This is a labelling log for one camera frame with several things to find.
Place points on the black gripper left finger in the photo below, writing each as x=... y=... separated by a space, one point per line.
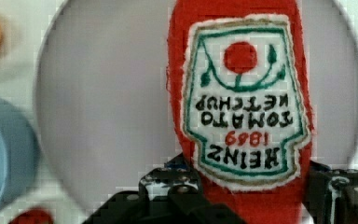
x=172 y=194

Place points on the small red strawberry toy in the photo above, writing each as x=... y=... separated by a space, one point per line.
x=33 y=216

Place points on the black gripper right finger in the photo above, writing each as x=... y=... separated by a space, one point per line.
x=332 y=195

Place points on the blue cup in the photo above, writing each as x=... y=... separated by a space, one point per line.
x=18 y=153

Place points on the grey round plate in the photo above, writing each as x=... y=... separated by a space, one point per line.
x=102 y=106

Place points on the red plush ketchup bottle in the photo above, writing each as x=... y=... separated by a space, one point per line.
x=240 y=103

